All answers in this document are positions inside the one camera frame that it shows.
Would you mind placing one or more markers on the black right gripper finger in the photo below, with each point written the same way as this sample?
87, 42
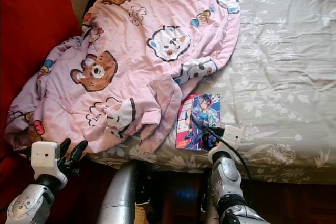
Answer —
199, 123

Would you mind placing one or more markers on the anime comic book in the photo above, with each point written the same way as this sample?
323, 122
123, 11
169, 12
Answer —
194, 109

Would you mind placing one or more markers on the pink cartoon blanket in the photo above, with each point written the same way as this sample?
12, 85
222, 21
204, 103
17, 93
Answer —
136, 51

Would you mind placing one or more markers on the bed with grey floral sheet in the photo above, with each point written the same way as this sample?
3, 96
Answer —
283, 77

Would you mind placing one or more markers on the red covered mattress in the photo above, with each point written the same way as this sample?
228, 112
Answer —
31, 35

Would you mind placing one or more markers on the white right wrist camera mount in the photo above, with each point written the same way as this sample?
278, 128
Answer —
232, 136

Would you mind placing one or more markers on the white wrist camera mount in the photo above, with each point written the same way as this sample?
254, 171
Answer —
44, 161
232, 136

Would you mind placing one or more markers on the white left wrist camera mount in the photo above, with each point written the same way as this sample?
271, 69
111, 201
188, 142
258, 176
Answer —
44, 161

